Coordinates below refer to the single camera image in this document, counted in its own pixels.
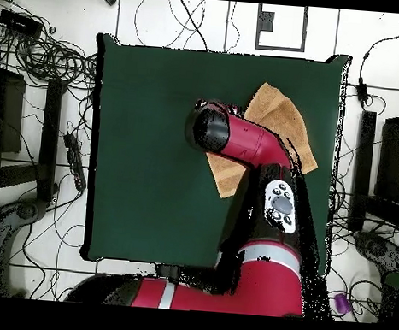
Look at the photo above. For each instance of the tan terry towel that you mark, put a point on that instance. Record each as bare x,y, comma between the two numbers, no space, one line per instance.
276,109

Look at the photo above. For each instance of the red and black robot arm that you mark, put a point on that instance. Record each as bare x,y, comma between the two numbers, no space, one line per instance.
249,141

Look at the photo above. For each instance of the dark green table cloth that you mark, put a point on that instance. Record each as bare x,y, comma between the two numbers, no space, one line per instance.
144,167

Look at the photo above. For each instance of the black inline power adapter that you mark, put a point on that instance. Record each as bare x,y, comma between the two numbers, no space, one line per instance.
363,92

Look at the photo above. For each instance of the black power strip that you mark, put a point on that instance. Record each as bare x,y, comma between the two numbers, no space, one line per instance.
74,160

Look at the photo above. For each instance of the grey chair base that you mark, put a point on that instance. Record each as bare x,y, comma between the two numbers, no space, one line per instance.
28,211
378,247

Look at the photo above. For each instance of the purple object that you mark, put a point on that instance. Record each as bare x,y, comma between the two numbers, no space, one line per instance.
342,303

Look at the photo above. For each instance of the black rectangular box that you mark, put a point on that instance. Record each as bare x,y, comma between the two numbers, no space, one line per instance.
20,23

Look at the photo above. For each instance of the grey floor frame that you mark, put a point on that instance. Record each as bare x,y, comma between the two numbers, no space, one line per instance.
265,21

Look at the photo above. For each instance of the black stand frame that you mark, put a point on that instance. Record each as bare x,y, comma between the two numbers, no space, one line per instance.
363,167
49,136

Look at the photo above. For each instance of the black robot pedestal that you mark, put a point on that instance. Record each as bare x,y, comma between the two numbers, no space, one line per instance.
167,271

